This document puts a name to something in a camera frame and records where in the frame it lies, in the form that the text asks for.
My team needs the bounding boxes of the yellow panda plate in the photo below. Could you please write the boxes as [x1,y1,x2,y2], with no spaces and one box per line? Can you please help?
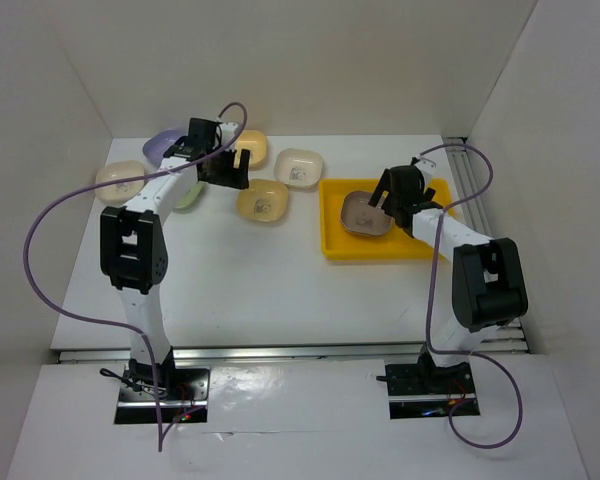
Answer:
[234,130,268,170]
[236,179,289,223]

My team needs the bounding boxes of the brown panda plate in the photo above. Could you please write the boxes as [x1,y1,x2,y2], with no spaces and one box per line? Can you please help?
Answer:
[340,190,393,237]

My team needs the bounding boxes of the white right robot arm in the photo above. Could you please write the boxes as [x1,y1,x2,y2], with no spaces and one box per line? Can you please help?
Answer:
[369,163,528,394]

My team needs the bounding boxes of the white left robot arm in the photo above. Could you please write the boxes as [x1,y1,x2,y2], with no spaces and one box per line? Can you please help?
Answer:
[100,118,249,399]

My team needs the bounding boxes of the yellow plastic bin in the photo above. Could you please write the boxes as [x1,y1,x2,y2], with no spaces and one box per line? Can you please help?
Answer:
[318,178,433,262]

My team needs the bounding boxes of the green panda plate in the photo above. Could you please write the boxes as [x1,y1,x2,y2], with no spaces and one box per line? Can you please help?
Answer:
[174,182,206,211]

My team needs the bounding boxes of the cream panda plate centre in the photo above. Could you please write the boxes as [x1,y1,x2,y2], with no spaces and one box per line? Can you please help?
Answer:
[274,148,324,190]

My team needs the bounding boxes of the cream panda plate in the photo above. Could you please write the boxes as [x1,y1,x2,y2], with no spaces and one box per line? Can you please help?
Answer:
[94,159,147,205]
[274,148,324,190]

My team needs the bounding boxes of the cream panda plate left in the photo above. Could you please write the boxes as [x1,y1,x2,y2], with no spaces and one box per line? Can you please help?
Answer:
[94,159,147,205]

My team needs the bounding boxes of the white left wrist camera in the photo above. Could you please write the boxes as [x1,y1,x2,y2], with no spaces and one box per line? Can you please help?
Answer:
[215,122,242,150]

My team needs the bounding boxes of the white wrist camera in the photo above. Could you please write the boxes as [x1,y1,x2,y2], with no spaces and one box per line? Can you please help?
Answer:
[411,156,437,184]
[215,122,242,150]

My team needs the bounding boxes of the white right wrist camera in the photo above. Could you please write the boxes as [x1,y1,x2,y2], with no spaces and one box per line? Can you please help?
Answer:
[411,156,437,184]

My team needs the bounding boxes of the aluminium side rail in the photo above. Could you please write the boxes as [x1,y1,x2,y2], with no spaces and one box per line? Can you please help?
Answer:
[432,136,529,355]

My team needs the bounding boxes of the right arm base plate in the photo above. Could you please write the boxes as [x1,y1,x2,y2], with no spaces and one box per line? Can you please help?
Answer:
[375,361,480,420]

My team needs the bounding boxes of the aluminium table edge rail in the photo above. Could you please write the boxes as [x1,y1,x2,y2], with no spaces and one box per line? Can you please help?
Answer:
[57,340,481,364]

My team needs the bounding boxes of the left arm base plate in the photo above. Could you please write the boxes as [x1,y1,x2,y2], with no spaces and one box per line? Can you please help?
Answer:
[99,368,211,425]

